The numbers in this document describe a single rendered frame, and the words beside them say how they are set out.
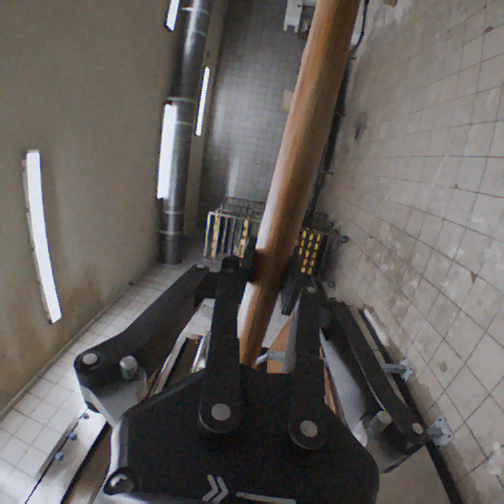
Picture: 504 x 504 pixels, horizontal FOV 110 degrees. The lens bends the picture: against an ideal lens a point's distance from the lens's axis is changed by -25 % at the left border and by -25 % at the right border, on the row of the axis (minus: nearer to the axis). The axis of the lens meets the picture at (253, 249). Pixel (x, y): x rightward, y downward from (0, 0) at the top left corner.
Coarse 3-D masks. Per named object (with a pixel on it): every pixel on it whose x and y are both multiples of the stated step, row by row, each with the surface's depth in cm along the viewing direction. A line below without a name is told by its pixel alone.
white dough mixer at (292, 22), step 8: (288, 0) 288; (296, 0) 288; (304, 0) 286; (312, 0) 284; (368, 0) 273; (288, 8) 293; (296, 8) 293; (304, 8) 307; (312, 8) 290; (360, 8) 279; (288, 16) 299; (296, 16) 298; (304, 16) 310; (312, 16) 290; (360, 16) 284; (288, 24) 311; (296, 24) 308; (304, 24) 299; (360, 24) 289; (304, 32) 312; (360, 32) 294; (304, 40) 333; (352, 40) 308; (352, 48) 327
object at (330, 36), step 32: (320, 0) 12; (352, 0) 11; (320, 32) 12; (352, 32) 12; (320, 64) 13; (320, 96) 14; (288, 128) 15; (320, 128) 14; (288, 160) 15; (288, 192) 16; (288, 224) 17; (256, 256) 19; (288, 256) 18; (256, 288) 19; (256, 320) 20; (256, 352) 22
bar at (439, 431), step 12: (264, 360) 136; (276, 360) 134; (324, 360) 134; (408, 360) 133; (396, 372) 133; (408, 372) 130; (444, 420) 90; (432, 432) 88; (444, 432) 87; (444, 444) 84
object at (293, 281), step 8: (296, 248) 22; (296, 256) 20; (296, 264) 18; (288, 272) 18; (296, 272) 17; (288, 280) 17; (296, 280) 16; (288, 288) 16; (296, 288) 16; (288, 296) 16; (296, 296) 16; (288, 304) 16; (288, 312) 17
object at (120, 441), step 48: (192, 384) 7; (240, 384) 8; (288, 384) 8; (144, 432) 5; (192, 432) 6; (240, 432) 6; (336, 432) 7; (144, 480) 4; (192, 480) 5; (240, 480) 5; (288, 480) 5; (336, 480) 5
